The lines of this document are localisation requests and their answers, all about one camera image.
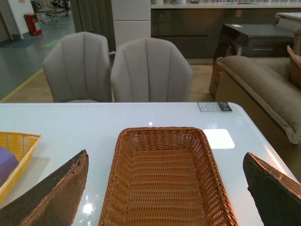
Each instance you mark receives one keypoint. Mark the left grey upholstered chair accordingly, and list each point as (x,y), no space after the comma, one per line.
(78,69)

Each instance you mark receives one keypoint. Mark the white pillar cabinet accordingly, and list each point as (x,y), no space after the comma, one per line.
(131,20)

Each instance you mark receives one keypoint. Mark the grey curtain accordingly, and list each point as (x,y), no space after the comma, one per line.
(94,16)

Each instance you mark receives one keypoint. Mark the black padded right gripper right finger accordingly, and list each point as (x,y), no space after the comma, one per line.
(277,197)

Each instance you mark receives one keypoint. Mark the beige sofa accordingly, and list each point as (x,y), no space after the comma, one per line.
(262,87)

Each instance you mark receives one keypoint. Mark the black white table label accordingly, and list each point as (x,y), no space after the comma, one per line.
(214,107)

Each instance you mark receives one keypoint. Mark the grey upholstered chair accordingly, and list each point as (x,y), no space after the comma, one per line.
(78,69)
(150,70)

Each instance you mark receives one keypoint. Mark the purple foam cube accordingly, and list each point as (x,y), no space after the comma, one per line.
(8,162)

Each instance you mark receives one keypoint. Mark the orange brown cushion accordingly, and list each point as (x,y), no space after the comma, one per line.
(295,67)

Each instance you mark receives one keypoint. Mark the white office chair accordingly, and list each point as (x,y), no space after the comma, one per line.
(47,11)

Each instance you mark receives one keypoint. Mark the dark glossy side cabinet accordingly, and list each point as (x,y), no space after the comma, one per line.
(249,40)

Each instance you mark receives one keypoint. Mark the brown padded right gripper left finger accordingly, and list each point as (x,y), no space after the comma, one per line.
(53,201)

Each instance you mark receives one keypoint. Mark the dark kitchen counter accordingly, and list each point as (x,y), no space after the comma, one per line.
(194,27)

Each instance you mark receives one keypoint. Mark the brown wicker basket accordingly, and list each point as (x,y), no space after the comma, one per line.
(165,176)

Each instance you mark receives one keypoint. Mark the right grey upholstered chair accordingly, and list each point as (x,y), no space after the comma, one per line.
(150,70)

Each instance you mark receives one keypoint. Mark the yellow wicker basket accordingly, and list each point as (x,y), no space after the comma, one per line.
(22,146)

